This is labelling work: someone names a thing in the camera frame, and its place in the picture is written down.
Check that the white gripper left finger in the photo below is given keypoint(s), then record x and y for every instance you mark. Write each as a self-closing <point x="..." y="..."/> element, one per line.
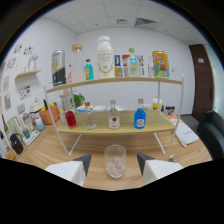
<point x="71" y="170"/>

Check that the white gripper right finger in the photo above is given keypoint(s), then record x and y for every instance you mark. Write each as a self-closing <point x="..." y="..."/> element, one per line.
<point x="156" y="169"/>

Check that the clear bottle with white cap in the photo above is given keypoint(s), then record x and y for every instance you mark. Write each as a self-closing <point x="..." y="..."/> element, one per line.
<point x="114" y="120"/>

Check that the silver black soda water can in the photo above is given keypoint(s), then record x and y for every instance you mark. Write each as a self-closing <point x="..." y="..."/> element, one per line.
<point x="58" y="70"/>

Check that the white and blue cup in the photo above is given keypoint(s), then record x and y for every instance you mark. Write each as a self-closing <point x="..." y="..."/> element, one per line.
<point x="39" y="125"/>

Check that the clear glass with ice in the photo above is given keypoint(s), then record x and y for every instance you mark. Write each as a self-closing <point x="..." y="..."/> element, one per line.
<point x="115" y="163"/>

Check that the white pouch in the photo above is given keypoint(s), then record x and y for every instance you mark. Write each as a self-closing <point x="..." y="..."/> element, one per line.
<point x="186" y="133"/>

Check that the red liquid bottle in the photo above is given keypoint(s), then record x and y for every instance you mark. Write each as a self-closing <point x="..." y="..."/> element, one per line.
<point x="71" y="120"/>

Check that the clear bottle with amber cap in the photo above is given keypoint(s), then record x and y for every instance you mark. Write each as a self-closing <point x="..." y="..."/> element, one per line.
<point x="90" y="120"/>

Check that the blue liquid bottle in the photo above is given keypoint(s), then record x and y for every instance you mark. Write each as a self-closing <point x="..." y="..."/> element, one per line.
<point x="140" y="118"/>

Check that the orange basket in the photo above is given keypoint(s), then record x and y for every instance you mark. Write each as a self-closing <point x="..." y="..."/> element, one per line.
<point x="50" y="116"/>

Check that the black kettle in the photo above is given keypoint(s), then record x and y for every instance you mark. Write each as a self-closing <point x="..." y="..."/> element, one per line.
<point x="16" y="145"/>

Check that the white bottle with red cap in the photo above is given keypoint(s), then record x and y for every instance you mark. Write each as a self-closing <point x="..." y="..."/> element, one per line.
<point x="156" y="103"/>

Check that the black chair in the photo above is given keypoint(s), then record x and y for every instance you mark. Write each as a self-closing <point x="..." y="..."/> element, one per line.
<point x="213" y="133"/>

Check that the wide white bowl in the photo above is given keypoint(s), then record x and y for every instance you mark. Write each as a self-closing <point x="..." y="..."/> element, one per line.
<point x="120" y="108"/>

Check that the slim pink bottle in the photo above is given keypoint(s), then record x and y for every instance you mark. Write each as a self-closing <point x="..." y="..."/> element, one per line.
<point x="69" y="75"/>

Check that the brown door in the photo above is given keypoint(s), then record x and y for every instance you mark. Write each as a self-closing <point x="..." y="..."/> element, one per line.
<point x="201" y="83"/>

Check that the two-tier wooden shelf rack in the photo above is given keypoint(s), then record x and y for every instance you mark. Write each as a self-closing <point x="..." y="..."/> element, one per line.
<point x="113" y="81"/>

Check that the small clear bottle blue cap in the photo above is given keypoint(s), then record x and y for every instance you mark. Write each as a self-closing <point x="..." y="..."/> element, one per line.
<point x="151" y="70"/>

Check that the small teal liquid bottle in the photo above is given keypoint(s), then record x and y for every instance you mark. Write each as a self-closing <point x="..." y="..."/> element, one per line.
<point x="89" y="71"/>

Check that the yellow colourful printed can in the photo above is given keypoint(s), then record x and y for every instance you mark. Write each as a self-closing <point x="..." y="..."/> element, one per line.
<point x="161" y="65"/>

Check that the glass jar with wooden lid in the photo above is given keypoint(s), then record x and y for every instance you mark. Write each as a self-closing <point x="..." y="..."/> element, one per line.
<point x="77" y="65"/>

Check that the clear bottle with green cap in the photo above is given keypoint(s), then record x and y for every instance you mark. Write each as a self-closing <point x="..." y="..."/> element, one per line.
<point x="134" y="65"/>

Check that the large white bottle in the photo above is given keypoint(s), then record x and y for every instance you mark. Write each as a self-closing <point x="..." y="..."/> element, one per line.
<point x="105" y="58"/>

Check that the ceiling air vent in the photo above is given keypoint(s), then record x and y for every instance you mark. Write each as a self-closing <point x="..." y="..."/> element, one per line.
<point x="145" y="22"/>

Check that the wooden wall shelf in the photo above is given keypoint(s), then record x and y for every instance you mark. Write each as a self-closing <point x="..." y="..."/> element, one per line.
<point x="28" y="73"/>

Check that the red and white wall poster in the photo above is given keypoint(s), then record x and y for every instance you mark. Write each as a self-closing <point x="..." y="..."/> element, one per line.
<point x="125" y="63"/>

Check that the blue and yellow wall poster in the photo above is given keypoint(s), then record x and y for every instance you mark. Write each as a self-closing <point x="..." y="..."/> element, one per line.
<point x="117" y="65"/>

